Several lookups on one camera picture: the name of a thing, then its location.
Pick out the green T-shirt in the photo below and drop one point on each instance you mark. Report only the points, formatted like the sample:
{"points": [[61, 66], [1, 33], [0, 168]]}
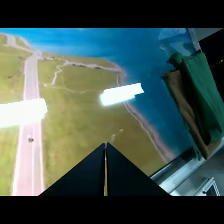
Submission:
{"points": [[203, 96]]}

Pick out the brown garment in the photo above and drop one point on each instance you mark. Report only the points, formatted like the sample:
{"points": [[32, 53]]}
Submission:
{"points": [[186, 113]]}

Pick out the silver frame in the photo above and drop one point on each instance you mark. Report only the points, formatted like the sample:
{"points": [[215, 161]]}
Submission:
{"points": [[186, 176]]}

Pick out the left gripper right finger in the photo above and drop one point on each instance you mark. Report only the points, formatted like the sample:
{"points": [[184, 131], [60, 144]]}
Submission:
{"points": [[130, 176]]}

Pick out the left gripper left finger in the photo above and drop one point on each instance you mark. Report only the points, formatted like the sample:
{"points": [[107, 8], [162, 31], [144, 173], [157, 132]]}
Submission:
{"points": [[86, 176]]}

